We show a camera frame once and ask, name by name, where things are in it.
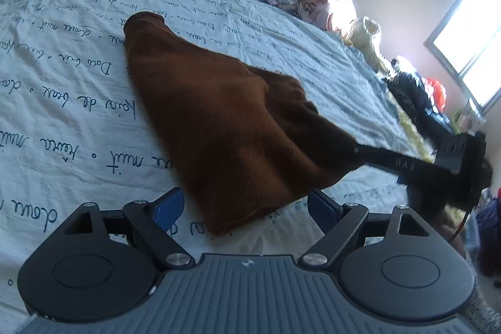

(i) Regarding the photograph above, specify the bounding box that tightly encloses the window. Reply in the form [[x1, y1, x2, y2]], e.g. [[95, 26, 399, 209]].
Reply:
[[425, 0, 501, 114]]

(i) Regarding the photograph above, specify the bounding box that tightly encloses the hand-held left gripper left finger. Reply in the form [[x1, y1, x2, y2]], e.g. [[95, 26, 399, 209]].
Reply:
[[62, 188, 195, 269]]

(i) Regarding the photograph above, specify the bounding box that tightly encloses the dark clothes pile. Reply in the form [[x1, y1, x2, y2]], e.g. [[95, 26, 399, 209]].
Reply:
[[383, 56, 459, 140]]

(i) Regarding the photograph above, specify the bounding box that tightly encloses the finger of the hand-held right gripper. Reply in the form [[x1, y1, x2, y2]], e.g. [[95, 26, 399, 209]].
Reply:
[[353, 145, 441, 175]]

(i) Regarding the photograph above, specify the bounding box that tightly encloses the yellow fringed blanket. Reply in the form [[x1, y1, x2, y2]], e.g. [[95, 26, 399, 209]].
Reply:
[[395, 110, 436, 159]]

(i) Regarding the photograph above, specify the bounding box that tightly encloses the orange cloth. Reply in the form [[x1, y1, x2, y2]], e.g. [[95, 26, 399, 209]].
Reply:
[[425, 79, 448, 110]]

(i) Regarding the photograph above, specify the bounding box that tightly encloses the peach crumpled cloth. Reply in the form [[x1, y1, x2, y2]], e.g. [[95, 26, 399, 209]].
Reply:
[[297, 0, 357, 32]]

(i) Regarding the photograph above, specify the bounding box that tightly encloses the white script-printed bed sheet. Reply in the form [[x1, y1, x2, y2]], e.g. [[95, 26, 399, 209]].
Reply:
[[0, 0, 440, 319]]

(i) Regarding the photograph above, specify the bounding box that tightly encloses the brown knit garment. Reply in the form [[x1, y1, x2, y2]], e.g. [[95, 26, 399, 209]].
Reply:
[[123, 11, 359, 238]]

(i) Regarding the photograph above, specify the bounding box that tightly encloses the cream fluffy cloth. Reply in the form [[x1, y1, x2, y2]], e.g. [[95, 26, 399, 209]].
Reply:
[[346, 16, 392, 73]]

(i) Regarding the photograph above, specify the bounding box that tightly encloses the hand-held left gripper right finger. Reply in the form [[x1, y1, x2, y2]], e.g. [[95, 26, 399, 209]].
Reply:
[[298, 189, 426, 273]]

